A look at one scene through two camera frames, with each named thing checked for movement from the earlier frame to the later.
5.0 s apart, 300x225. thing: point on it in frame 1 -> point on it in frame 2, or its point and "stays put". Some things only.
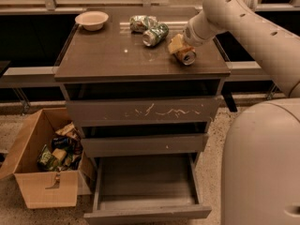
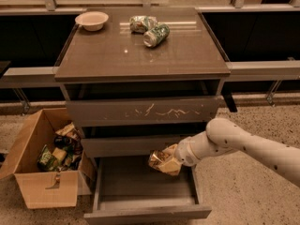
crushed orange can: [187, 55] -> [157, 157]
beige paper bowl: [91, 21] stays put
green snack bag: [47, 161] stays put
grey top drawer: [145, 111] stays put
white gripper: [192, 35] -> [186, 155]
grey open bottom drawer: [146, 188] stays put
